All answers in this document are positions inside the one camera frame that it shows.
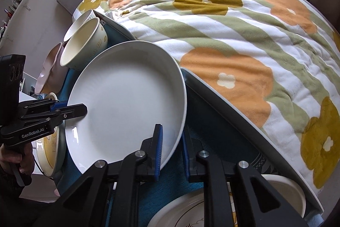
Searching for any cream duck drawing plate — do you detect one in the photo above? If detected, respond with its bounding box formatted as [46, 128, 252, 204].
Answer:
[147, 188, 204, 227]

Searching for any pink square bowl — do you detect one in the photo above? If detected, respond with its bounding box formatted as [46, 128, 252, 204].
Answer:
[35, 42, 68, 94]

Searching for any cream cartoon bowl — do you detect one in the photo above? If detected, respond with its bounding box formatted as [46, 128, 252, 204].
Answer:
[60, 17, 108, 71]

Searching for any floral striped duvet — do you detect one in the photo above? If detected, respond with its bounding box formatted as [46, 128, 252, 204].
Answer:
[73, 0, 339, 193]

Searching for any plain white plate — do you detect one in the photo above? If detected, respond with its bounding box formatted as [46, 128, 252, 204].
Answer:
[65, 41, 187, 172]

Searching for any yellow duck plate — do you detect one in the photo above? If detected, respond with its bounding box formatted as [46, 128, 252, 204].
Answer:
[34, 92, 66, 178]

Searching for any white small bowl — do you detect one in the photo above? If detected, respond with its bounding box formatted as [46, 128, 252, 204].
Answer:
[63, 9, 96, 42]

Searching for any person left hand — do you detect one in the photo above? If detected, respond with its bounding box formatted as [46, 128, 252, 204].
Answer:
[1, 143, 35, 175]

